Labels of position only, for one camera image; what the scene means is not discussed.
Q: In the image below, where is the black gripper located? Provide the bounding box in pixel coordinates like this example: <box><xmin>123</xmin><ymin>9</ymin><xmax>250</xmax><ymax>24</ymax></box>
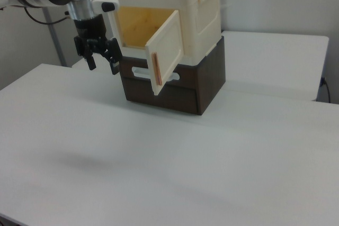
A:
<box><xmin>73</xmin><ymin>15</ymin><xmax>123</xmax><ymax>76</ymax></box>

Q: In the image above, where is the cream cabinet door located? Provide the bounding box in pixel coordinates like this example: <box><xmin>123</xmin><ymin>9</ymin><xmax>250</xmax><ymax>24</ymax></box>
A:
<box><xmin>145</xmin><ymin>8</ymin><xmax>185</xmax><ymax>97</ymax></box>

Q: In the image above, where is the grey metal pole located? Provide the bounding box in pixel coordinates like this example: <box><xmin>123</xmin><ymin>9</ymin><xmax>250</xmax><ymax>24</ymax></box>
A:
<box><xmin>42</xmin><ymin>6</ymin><xmax>67</xmax><ymax>68</ymax></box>

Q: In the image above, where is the dark brown drawer box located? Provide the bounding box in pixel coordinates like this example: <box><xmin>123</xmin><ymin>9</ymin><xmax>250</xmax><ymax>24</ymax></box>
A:
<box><xmin>119</xmin><ymin>36</ymin><xmax>227</xmax><ymax>116</ymax></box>

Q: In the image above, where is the copper strip door handle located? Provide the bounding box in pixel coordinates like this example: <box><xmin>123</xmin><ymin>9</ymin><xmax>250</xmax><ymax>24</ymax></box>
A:
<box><xmin>151</xmin><ymin>52</ymin><xmax>163</xmax><ymax>86</ymax></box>

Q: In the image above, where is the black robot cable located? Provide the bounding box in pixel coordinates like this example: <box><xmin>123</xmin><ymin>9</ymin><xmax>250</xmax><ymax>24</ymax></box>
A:
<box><xmin>23</xmin><ymin>5</ymin><xmax>72</xmax><ymax>26</ymax></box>

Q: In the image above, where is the cream plastic tray with handles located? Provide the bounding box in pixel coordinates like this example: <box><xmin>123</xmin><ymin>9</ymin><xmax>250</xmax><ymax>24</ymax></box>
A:
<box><xmin>102</xmin><ymin>0</ymin><xmax>222</xmax><ymax>66</ymax></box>

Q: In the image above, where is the black wall cable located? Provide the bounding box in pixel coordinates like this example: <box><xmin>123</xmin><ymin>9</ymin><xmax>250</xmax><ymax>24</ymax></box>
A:
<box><xmin>319</xmin><ymin>76</ymin><xmax>332</xmax><ymax>103</ymax></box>

